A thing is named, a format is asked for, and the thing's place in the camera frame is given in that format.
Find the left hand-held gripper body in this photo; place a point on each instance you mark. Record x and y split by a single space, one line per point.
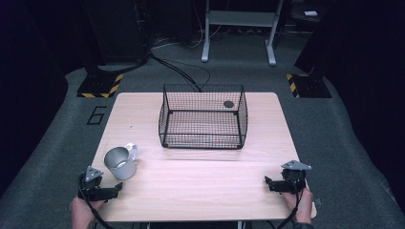
91 183

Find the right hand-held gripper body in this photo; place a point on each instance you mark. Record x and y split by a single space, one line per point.
294 178

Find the person's left hand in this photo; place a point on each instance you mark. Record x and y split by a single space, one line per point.
81 212

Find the dark round table grommet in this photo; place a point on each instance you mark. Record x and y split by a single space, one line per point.
229 104

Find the black stand base striped edge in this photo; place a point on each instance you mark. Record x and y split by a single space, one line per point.
101 86
308 86

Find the small white box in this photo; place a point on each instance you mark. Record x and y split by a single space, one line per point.
310 13

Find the white metal stand frame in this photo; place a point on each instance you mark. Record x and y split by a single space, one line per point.
242 19

